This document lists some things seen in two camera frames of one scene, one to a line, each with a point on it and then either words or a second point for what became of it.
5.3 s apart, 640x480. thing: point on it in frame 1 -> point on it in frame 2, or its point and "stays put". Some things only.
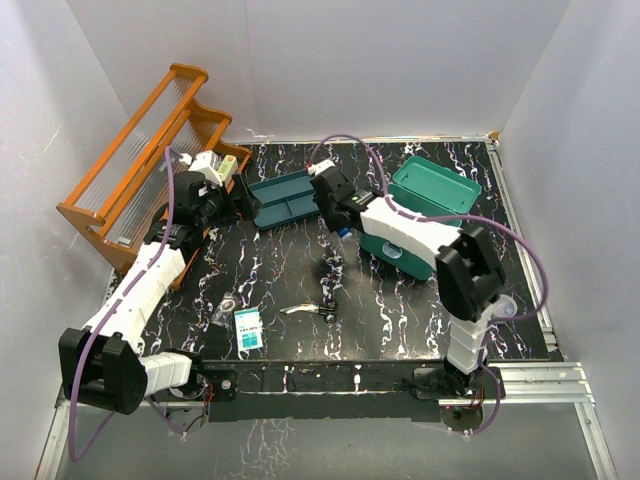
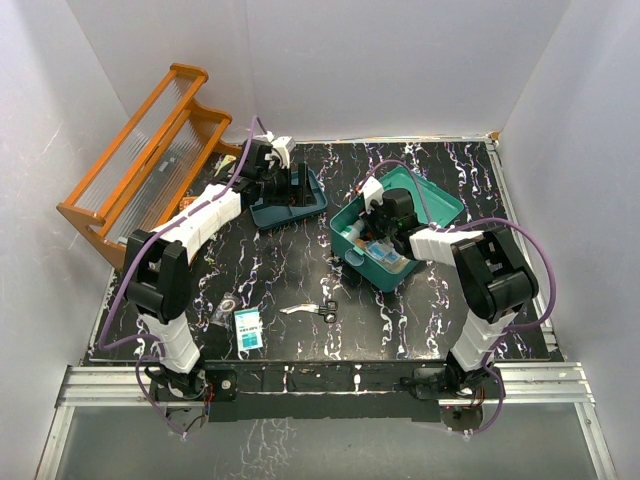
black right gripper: x=331 y=223 -> x=375 y=207
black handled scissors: x=326 y=309 stays put
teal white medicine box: x=249 y=328 stays put
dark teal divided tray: x=285 y=199 stays put
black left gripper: x=246 y=206 -> x=286 y=197
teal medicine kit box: x=430 y=191 -> x=434 y=204
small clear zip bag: x=225 y=310 stays put
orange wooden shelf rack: x=119 y=201 stays put
